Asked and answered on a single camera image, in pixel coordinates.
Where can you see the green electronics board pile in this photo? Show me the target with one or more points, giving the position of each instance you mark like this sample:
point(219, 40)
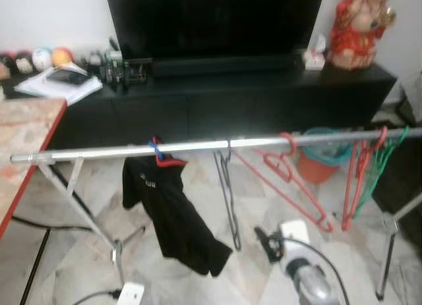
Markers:
point(122, 71)

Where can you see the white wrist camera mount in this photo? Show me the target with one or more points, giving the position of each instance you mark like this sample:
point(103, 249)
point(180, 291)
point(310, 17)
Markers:
point(295, 231)
point(130, 295)

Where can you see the red figurine statue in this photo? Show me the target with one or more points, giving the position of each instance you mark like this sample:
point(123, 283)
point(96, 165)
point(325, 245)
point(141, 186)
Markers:
point(356, 35)

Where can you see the marble folding table red edge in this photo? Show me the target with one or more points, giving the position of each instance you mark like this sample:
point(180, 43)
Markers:
point(26, 127)

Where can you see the thin black hanger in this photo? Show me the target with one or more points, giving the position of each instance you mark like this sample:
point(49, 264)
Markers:
point(236, 239)

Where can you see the black eared toy head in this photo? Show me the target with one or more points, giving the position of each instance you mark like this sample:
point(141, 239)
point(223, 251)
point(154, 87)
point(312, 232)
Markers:
point(23, 64)

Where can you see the white paper stack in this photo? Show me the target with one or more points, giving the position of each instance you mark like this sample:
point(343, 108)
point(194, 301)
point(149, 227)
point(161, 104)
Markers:
point(39, 91)

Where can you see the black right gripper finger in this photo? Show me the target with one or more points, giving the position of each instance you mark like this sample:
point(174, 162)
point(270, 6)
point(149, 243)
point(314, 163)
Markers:
point(262, 236)

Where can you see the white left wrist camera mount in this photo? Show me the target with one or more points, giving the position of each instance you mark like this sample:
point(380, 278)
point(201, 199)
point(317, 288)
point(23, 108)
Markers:
point(130, 295)

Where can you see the black television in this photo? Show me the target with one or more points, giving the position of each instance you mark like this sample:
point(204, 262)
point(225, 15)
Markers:
point(211, 22)

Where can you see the silver metal clothes rack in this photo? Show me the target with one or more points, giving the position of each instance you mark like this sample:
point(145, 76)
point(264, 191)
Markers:
point(198, 145)

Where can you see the orange bin teal bag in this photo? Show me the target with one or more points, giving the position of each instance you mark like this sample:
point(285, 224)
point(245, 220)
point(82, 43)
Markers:
point(316, 170)

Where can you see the black soundbar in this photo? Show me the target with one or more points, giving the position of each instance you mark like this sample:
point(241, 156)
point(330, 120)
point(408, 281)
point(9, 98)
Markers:
point(224, 66)

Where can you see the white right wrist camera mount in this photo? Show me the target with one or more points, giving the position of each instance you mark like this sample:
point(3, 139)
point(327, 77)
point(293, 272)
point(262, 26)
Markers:
point(295, 231)

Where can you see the black wallet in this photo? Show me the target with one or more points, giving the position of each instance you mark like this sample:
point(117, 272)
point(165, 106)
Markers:
point(66, 76)

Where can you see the orange round toy head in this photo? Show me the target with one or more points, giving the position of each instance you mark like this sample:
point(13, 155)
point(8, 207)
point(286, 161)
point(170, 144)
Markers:
point(62, 56)

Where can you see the red plastic hanger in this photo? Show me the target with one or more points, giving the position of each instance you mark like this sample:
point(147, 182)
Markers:
point(361, 166)
point(283, 168)

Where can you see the white round toy head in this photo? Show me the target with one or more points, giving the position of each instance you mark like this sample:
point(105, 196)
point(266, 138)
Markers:
point(41, 58)

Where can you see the blue hanger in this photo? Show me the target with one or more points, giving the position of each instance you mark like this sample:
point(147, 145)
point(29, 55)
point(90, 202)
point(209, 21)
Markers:
point(155, 150)

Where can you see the white tissue box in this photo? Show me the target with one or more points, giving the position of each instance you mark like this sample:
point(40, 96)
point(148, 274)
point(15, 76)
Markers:
point(315, 60)

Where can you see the green plastic hanger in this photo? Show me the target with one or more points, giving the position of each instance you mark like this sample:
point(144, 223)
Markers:
point(382, 166)

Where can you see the dark grey sofa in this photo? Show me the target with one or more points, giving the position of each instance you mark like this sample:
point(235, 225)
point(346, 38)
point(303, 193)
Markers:
point(402, 180)

